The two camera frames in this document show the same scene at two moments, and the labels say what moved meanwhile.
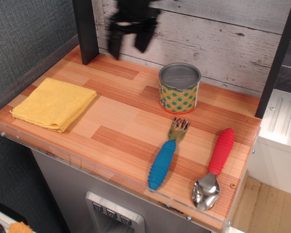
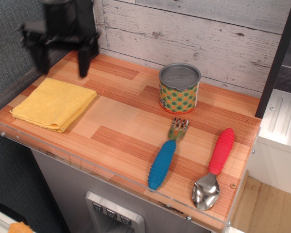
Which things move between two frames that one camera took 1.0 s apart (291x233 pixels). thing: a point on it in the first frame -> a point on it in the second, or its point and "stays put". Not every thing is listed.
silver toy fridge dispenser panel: (107, 216) stays put
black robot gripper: (135, 16) -> (68, 23)
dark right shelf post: (280, 57) stays put
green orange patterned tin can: (178, 87) stays put
